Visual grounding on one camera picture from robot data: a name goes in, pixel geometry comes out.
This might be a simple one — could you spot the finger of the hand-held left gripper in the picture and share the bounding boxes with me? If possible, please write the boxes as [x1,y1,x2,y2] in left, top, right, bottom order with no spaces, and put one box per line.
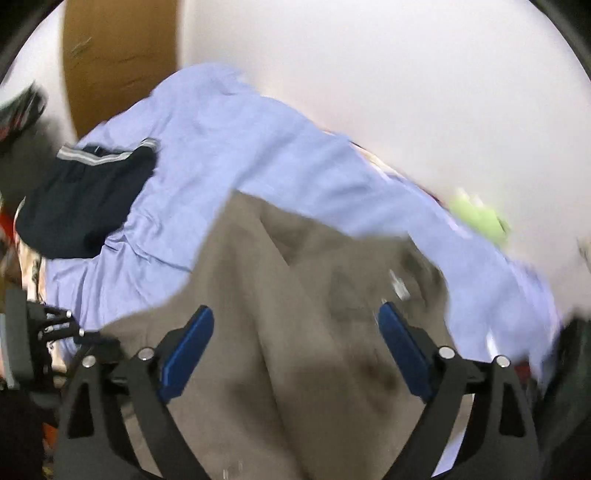
[27,304,123,370]

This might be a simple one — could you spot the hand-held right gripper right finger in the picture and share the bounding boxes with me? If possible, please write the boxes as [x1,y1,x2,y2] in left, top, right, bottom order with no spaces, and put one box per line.
[378,301,541,480]

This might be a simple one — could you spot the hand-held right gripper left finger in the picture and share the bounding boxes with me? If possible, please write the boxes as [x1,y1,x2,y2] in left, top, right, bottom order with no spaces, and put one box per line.
[55,305,215,480]

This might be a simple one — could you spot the brown fleece garment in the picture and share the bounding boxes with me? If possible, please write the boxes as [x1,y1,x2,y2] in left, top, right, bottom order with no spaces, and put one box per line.
[99,189,476,480]

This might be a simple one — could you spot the navy garment with grey band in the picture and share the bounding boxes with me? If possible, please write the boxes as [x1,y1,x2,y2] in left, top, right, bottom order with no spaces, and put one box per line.
[15,137,161,260]

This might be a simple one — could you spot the green plush toy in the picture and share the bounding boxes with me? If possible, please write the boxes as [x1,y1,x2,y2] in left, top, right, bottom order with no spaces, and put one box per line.
[445,187,514,248]

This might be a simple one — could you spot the black jacket with red stripes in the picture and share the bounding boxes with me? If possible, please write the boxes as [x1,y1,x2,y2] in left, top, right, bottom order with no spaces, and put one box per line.
[519,316,591,480]

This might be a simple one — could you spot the dark striped cloth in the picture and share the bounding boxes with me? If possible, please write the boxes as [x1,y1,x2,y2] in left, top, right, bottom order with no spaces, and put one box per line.
[0,80,49,145]

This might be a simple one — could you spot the light blue duvet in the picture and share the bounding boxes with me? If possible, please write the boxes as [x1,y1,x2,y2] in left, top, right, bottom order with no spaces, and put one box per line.
[44,62,568,386]

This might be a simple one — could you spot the brown cardboard board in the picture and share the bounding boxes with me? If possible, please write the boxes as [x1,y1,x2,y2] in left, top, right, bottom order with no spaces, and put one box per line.
[62,0,180,140]

